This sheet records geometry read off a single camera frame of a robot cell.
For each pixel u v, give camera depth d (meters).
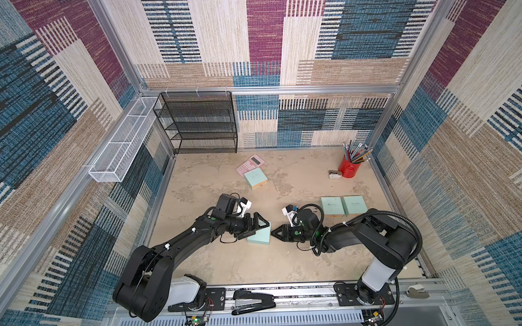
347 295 0.73
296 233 0.79
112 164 0.70
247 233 0.74
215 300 0.73
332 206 0.94
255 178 1.05
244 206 0.80
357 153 1.03
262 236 0.85
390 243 0.48
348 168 1.02
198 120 1.08
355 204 0.94
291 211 0.84
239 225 0.73
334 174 1.07
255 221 0.73
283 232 0.81
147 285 0.41
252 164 1.12
